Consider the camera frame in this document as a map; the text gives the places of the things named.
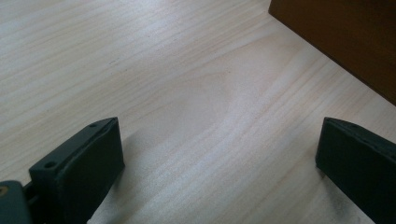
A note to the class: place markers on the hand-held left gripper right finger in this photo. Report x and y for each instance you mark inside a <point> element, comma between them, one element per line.
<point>361,165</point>

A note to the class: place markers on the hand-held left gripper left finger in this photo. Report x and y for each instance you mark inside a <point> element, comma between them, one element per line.
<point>84,168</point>

